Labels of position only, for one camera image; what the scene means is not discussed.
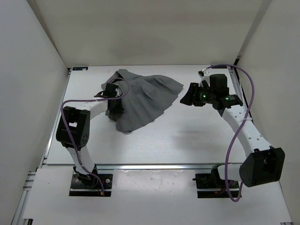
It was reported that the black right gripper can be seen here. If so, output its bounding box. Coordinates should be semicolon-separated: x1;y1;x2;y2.
180;82;216;107

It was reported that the grey pleated skirt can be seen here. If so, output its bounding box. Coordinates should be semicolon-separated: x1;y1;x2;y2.
101;69;183;133

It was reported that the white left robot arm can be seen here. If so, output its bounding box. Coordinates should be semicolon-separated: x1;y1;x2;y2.
56;98;124;188

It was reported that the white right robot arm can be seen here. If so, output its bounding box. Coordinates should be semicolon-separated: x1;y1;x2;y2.
180;74;285;188

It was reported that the blue corner label left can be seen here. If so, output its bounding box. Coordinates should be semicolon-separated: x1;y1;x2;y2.
72;67;89;71

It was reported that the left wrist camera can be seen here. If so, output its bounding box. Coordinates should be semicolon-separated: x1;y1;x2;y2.
94;83;119;98

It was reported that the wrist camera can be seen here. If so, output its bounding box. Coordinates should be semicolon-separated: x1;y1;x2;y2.
94;83;119;98
198;69;210;87

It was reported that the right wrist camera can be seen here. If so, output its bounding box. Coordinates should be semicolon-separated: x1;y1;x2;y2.
198;69;210;87

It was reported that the aluminium table edge rail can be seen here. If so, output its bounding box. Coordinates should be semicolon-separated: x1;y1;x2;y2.
38;163;268;171

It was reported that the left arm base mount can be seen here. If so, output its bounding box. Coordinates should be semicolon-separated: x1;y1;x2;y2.
69;173;113;197

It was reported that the aluminium left side rail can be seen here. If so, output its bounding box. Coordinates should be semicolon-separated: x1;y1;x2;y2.
37;68;72;169

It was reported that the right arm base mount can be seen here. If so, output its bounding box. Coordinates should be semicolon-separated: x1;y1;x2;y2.
193;173;230;199

